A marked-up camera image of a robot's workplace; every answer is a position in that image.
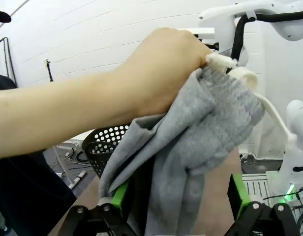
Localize white floor pipe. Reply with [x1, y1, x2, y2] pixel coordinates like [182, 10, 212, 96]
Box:
[67, 170, 87, 190]

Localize person's right hand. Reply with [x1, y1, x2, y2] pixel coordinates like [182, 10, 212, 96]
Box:
[115, 27, 213, 119]

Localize right arm black cable sleeve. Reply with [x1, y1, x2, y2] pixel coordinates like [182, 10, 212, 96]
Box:
[229, 10, 303, 62]

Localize white robot with green light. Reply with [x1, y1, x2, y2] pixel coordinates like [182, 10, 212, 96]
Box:
[274, 99, 303, 205]

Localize black cable bundle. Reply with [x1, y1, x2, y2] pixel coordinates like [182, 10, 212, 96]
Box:
[263, 191, 303, 236]

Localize person in black t-shirt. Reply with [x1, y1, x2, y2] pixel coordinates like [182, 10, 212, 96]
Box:
[0, 22, 79, 236]

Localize white slatted panel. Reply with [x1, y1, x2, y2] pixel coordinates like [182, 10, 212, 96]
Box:
[242, 172, 274, 206]

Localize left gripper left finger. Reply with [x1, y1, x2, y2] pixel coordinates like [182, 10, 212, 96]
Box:
[57, 180, 143, 236]

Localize grey training pants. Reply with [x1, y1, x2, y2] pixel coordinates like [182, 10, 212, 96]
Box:
[98, 54, 300, 236]

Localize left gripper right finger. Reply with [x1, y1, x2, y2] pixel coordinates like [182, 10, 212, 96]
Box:
[225, 173, 303, 236]

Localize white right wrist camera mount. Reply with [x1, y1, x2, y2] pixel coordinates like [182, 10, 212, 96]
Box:
[184, 27, 215, 40]

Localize person's right forearm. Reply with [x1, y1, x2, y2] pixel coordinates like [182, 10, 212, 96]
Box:
[0, 70, 136, 162]

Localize black perforated basket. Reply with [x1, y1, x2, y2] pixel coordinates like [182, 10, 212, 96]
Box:
[82, 124, 131, 180]

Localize black backdrop pipe stand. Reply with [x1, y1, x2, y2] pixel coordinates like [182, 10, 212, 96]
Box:
[0, 36, 18, 88]

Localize black tripod by brick wall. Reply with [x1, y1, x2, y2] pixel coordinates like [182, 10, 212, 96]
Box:
[44, 58, 55, 83]

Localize black baseball cap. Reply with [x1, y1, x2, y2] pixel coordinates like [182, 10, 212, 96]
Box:
[0, 10, 12, 24]

